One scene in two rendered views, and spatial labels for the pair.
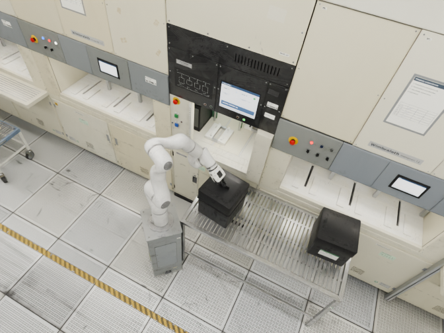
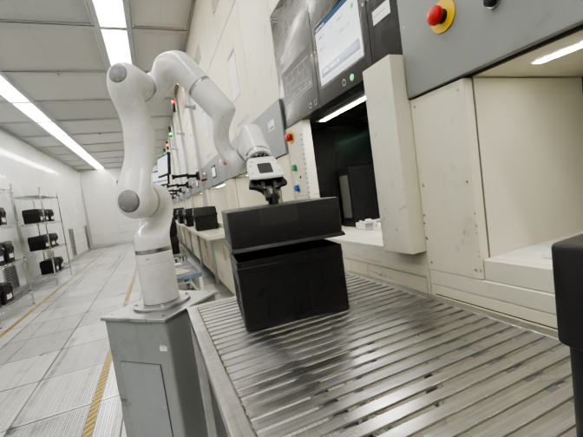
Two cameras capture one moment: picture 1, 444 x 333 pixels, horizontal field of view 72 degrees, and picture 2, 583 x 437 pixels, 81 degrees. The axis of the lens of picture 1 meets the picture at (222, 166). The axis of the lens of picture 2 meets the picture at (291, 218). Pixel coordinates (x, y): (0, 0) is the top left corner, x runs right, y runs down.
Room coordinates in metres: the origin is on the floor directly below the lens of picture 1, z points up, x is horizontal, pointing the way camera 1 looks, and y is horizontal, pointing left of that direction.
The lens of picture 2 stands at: (0.75, -0.80, 1.08)
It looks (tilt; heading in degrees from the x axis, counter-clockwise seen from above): 4 degrees down; 49
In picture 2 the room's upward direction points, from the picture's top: 8 degrees counter-clockwise
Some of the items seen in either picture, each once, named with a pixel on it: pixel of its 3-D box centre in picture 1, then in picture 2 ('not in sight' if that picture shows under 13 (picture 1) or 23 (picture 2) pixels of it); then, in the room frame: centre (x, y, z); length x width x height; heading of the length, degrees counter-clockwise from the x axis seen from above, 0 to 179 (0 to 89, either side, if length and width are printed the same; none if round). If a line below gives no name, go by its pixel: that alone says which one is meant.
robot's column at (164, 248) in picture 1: (163, 242); (180, 404); (1.16, 0.41, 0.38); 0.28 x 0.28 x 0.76; 25
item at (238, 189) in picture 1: (223, 189); (275, 216); (1.36, -0.04, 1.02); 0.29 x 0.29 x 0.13; 63
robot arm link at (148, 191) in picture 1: (156, 195); (152, 216); (1.18, 0.43, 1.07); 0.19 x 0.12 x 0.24; 44
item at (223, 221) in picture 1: (221, 202); (284, 276); (1.36, -0.04, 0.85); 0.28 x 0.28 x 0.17; 62
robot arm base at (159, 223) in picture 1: (160, 215); (158, 277); (1.16, 0.41, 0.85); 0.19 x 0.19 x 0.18
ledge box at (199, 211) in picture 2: not in sight; (205, 218); (2.60, 2.81, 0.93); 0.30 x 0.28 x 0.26; 67
